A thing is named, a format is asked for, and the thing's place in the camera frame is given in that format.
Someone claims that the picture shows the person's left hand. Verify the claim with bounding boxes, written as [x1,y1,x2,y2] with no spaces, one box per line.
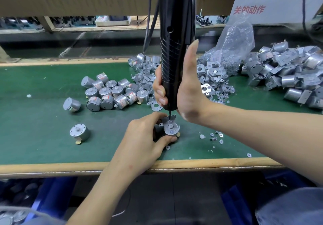
[112,112,178,180]

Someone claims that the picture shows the person's right hand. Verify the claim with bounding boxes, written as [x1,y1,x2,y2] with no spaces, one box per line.
[153,40,215,124]

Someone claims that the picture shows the pile of metal brackets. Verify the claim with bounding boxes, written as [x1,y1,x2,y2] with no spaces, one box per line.
[127,53,237,112]

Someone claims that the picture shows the silver metal bracket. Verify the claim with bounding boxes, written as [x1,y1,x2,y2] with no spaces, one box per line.
[157,115,178,131]

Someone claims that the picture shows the silver round motor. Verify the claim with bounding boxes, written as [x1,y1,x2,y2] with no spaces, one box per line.
[156,120,181,137]

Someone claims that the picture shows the pile of silver motors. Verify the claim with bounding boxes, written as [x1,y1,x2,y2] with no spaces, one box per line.
[63,72,152,145]

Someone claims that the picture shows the black electric screwdriver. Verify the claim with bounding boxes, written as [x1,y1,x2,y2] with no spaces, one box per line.
[158,0,198,119]

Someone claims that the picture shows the pile of assembled motors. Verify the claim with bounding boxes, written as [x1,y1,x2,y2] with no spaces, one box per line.
[241,41,323,111]

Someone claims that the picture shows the heap of grey binned motors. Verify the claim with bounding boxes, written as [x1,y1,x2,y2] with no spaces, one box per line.
[0,179,41,225]

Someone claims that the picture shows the person's left forearm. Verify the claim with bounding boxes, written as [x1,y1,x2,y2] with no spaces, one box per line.
[66,164,147,225]

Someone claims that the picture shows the scatter of small silver screws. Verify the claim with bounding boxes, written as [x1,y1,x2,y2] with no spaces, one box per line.
[166,129,253,158]

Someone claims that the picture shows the small clear plastic bag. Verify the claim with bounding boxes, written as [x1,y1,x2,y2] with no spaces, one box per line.
[212,18,255,77]

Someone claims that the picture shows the blue plastic bin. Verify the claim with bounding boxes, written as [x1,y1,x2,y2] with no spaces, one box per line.
[25,177,76,225]

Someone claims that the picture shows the dark blue crate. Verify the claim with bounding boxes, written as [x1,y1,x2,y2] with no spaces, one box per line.
[219,171,309,225]

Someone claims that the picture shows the green bench mat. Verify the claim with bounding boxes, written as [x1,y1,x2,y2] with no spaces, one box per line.
[0,63,323,165]

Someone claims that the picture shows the white paper sign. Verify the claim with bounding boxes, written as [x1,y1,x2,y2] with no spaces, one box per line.
[229,0,323,25]

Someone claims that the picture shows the grey blue trousers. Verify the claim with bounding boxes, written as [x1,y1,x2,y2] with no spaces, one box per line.
[255,187,323,225]

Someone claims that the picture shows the black hanging cable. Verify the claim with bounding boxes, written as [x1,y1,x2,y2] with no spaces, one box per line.
[143,0,153,54]
[146,5,159,54]

